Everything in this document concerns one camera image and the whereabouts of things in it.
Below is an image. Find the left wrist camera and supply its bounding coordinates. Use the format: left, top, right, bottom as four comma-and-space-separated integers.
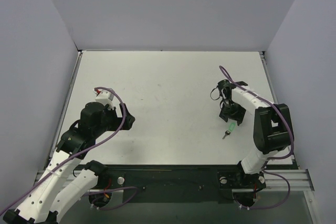
94, 90, 114, 110

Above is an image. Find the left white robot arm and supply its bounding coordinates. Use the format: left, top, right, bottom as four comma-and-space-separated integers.
3, 102, 135, 223

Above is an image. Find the silver key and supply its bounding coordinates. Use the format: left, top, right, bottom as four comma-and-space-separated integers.
222, 131, 231, 140

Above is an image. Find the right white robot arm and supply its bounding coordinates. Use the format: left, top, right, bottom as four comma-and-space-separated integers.
215, 79, 294, 187

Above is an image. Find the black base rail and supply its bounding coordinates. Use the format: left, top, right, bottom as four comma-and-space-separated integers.
94, 165, 266, 204

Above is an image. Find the green key tag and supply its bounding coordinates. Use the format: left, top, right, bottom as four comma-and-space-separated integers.
228, 123, 235, 132

